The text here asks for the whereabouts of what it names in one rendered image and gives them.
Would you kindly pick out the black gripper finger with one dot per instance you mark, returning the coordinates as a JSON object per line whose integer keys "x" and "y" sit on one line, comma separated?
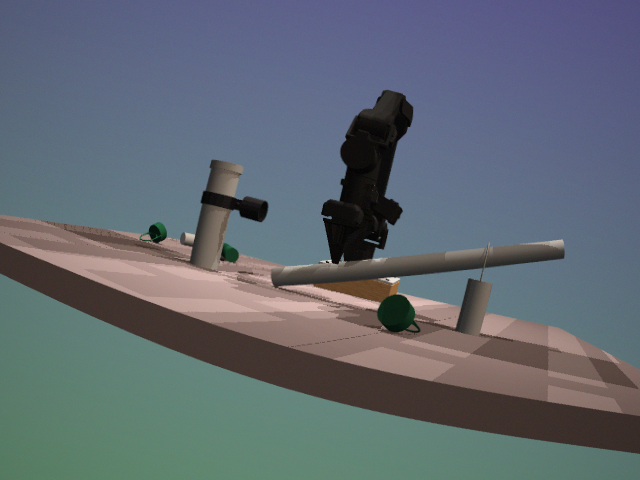
{"x": 354, "y": 242}
{"x": 338, "y": 234}

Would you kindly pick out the dark green mug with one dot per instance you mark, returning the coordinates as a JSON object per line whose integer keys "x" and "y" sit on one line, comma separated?
{"x": 396, "y": 313}
{"x": 157, "y": 232}

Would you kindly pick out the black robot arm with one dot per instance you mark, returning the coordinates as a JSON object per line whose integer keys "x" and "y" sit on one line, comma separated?
{"x": 368, "y": 151}

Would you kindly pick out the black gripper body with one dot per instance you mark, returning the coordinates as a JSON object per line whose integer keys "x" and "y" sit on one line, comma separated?
{"x": 349, "y": 208}

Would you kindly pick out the black band with end cup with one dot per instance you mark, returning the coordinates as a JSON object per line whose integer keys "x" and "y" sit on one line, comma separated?
{"x": 249, "y": 207}

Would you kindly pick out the green cylinder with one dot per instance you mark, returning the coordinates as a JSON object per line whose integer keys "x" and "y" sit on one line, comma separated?
{"x": 231, "y": 254}

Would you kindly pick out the white cylinder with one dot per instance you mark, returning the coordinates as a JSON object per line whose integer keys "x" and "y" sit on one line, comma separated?
{"x": 187, "y": 239}

